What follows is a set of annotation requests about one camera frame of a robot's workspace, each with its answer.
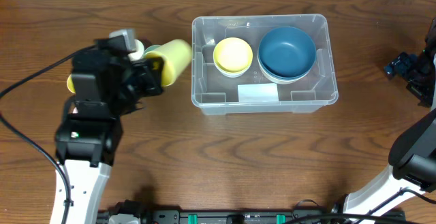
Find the beige large bowl top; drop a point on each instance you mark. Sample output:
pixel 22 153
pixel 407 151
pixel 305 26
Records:
pixel 277 79

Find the cream plastic cup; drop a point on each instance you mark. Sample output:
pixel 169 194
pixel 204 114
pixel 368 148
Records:
pixel 139 53

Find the light grey small bowl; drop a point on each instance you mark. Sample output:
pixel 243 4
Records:
pixel 233 69

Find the yellow cup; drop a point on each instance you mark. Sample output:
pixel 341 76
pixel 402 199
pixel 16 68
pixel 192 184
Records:
pixel 176 55
pixel 70 84

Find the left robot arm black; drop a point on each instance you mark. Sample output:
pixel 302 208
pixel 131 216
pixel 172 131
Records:
pixel 85 149

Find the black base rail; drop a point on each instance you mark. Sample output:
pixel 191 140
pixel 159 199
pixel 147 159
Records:
pixel 136 212

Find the green plastic cup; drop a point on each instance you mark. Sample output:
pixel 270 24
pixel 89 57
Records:
pixel 150 48

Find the clear plastic storage bin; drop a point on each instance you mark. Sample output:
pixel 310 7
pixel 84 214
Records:
pixel 214 93

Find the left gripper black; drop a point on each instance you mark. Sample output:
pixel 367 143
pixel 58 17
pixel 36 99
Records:
pixel 150 77

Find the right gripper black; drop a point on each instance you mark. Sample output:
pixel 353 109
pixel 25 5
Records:
pixel 409 73

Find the white small bowl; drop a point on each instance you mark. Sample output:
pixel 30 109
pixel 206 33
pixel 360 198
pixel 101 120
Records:
pixel 232 74

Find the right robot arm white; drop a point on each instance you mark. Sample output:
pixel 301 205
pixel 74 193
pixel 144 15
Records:
pixel 411 160

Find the dark blue bowl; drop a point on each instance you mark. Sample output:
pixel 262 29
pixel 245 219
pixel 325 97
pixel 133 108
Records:
pixel 304 74
pixel 287 51

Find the yellow small bowl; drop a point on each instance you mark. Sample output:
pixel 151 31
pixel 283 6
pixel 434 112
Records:
pixel 232 49

